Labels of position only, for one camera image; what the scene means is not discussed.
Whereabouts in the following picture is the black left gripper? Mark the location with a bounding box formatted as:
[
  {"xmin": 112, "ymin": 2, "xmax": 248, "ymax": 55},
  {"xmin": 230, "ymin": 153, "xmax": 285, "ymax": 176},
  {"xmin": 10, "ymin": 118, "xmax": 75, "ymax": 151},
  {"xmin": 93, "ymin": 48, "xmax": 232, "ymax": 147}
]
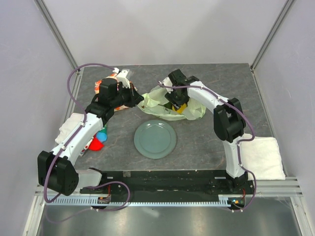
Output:
[{"xmin": 111, "ymin": 82, "xmax": 144, "ymax": 109}]

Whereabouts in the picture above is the yellow fake orange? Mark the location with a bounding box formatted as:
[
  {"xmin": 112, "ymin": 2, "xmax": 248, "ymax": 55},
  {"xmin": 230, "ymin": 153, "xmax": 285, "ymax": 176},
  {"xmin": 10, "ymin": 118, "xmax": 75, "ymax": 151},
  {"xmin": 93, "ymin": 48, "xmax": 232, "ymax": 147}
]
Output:
[{"xmin": 176, "ymin": 104, "xmax": 187, "ymax": 114}]

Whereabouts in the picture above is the light green plastic bag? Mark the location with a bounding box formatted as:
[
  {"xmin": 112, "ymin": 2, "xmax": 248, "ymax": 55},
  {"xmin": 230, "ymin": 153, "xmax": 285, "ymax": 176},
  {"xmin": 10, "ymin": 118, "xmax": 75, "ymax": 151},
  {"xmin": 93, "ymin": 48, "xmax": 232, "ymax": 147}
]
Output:
[{"xmin": 137, "ymin": 86, "xmax": 206, "ymax": 121}]

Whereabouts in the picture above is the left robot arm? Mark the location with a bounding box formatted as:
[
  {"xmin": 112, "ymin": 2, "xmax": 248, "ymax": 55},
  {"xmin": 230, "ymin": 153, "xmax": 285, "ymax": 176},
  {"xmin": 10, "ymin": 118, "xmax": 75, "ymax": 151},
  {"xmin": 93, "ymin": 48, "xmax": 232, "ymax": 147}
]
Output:
[{"xmin": 37, "ymin": 78, "xmax": 144, "ymax": 196}]

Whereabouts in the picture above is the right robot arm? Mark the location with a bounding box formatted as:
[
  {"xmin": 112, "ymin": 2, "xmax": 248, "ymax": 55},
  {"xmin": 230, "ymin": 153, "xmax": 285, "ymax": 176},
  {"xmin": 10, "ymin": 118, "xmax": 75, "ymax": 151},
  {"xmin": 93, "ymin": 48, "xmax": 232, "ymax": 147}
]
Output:
[{"xmin": 160, "ymin": 69, "xmax": 248, "ymax": 194}]

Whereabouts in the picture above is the floral orange folded cloth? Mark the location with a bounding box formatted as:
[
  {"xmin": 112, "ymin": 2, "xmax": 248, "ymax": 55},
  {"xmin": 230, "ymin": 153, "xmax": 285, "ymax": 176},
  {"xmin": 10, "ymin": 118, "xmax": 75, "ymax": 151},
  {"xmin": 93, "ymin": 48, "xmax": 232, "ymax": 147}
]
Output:
[{"xmin": 93, "ymin": 78, "xmax": 138, "ymax": 110}]

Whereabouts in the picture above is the teal round plate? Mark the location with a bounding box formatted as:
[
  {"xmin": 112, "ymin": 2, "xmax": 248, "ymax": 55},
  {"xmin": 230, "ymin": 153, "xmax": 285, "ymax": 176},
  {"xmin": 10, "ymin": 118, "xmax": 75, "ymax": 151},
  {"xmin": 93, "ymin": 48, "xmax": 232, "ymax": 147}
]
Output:
[{"xmin": 134, "ymin": 119, "xmax": 177, "ymax": 159}]

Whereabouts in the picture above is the colourful printed cloth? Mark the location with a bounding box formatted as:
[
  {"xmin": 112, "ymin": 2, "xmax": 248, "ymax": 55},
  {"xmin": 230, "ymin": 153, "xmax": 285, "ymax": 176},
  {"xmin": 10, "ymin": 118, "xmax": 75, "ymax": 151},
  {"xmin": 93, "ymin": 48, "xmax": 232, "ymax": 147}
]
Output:
[{"xmin": 79, "ymin": 125, "xmax": 107, "ymax": 156}]

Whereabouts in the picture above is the white folded towel left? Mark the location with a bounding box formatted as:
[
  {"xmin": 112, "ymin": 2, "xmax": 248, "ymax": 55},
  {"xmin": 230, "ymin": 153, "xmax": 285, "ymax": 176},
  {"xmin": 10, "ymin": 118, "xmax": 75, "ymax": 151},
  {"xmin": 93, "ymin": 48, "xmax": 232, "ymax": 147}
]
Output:
[{"xmin": 55, "ymin": 113, "xmax": 84, "ymax": 144}]

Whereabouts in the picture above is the white folded towel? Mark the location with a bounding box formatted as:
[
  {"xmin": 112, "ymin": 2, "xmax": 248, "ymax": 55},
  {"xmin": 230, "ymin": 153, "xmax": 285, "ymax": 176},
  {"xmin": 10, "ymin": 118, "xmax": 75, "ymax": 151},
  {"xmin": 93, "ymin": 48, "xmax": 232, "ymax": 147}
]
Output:
[
  {"xmin": 240, "ymin": 137, "xmax": 285, "ymax": 180},
  {"xmin": 55, "ymin": 113, "xmax": 84, "ymax": 144}
]

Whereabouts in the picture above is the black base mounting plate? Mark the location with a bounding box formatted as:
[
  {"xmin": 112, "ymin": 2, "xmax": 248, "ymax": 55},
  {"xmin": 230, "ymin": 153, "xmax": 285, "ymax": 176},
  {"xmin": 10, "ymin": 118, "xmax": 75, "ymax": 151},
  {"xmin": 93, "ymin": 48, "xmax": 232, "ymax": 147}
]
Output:
[{"xmin": 79, "ymin": 169, "xmax": 254, "ymax": 197}]

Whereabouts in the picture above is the white folded towel right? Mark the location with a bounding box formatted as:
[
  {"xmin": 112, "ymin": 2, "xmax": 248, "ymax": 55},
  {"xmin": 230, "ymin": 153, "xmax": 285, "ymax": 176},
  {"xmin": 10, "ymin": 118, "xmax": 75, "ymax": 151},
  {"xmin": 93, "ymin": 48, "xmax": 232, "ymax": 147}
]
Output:
[{"xmin": 240, "ymin": 137, "xmax": 285, "ymax": 180}]

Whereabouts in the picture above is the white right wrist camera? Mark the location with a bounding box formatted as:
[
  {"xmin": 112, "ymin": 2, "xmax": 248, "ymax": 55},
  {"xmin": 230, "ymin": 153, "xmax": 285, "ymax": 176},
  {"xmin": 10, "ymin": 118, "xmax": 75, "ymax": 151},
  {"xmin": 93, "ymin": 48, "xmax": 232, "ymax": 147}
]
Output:
[{"xmin": 158, "ymin": 77, "xmax": 173, "ymax": 93}]

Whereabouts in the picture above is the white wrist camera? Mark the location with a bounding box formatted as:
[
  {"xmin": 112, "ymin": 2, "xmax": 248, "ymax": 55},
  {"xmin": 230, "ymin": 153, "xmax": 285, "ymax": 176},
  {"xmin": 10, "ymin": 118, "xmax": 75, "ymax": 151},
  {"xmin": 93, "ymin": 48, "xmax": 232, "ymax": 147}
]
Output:
[
  {"xmin": 113, "ymin": 67, "xmax": 131, "ymax": 89},
  {"xmin": 158, "ymin": 77, "xmax": 173, "ymax": 93}
]

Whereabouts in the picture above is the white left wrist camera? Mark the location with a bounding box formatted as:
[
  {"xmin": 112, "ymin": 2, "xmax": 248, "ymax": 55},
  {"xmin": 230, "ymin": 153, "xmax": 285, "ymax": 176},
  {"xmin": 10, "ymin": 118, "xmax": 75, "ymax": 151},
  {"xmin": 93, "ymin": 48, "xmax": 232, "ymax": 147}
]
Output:
[{"xmin": 113, "ymin": 67, "xmax": 131, "ymax": 89}]

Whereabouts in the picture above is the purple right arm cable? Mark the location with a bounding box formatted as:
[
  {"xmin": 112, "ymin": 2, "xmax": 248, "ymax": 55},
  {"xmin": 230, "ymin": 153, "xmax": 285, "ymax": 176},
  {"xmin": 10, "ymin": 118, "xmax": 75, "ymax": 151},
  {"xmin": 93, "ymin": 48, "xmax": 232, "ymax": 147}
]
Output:
[{"xmin": 159, "ymin": 82, "xmax": 258, "ymax": 212}]

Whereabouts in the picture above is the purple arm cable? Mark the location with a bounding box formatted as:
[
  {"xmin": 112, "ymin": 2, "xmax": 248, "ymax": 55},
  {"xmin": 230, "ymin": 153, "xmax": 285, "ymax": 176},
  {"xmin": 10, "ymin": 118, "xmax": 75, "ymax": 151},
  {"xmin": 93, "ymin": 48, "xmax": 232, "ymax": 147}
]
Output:
[
  {"xmin": 43, "ymin": 63, "xmax": 130, "ymax": 224},
  {"xmin": 159, "ymin": 82, "xmax": 258, "ymax": 212}
]

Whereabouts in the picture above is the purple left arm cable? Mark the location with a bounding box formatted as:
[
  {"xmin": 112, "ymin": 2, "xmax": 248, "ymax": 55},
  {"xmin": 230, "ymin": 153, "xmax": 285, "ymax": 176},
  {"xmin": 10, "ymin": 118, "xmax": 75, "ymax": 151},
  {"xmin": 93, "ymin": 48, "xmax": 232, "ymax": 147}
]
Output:
[{"xmin": 43, "ymin": 63, "xmax": 130, "ymax": 224}]

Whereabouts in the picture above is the slotted grey cable duct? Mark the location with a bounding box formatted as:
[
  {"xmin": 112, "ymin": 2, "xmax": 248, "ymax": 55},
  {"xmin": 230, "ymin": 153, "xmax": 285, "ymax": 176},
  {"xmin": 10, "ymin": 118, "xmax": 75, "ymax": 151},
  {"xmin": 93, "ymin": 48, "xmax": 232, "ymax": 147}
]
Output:
[{"xmin": 48, "ymin": 195, "xmax": 231, "ymax": 207}]

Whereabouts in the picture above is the aluminium frame post left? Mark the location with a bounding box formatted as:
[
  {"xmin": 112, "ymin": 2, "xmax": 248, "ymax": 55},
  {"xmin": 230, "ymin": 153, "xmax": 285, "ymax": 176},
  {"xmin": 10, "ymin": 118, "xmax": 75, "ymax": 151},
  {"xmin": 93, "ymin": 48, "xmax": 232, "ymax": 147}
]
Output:
[{"xmin": 34, "ymin": 0, "xmax": 78, "ymax": 69}]

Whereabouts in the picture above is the aluminium frame post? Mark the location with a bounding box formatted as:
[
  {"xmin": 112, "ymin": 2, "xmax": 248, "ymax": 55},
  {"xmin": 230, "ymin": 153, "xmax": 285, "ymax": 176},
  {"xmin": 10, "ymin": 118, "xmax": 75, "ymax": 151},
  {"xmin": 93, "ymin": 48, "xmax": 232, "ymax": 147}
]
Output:
[
  {"xmin": 34, "ymin": 0, "xmax": 78, "ymax": 69},
  {"xmin": 250, "ymin": 0, "xmax": 296, "ymax": 72}
]

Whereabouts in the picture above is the aluminium frame post right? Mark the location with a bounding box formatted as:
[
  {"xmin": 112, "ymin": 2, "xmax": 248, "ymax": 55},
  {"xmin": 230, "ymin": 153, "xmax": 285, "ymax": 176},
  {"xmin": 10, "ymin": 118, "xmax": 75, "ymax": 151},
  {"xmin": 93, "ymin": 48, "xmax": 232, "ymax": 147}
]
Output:
[{"xmin": 250, "ymin": 0, "xmax": 296, "ymax": 72}]

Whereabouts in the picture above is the aluminium front rail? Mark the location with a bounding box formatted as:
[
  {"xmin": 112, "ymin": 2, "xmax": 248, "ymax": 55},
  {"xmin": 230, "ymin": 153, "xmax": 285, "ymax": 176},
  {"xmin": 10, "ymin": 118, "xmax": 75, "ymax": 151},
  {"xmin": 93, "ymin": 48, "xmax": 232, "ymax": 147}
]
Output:
[{"xmin": 48, "ymin": 179, "xmax": 301, "ymax": 198}]

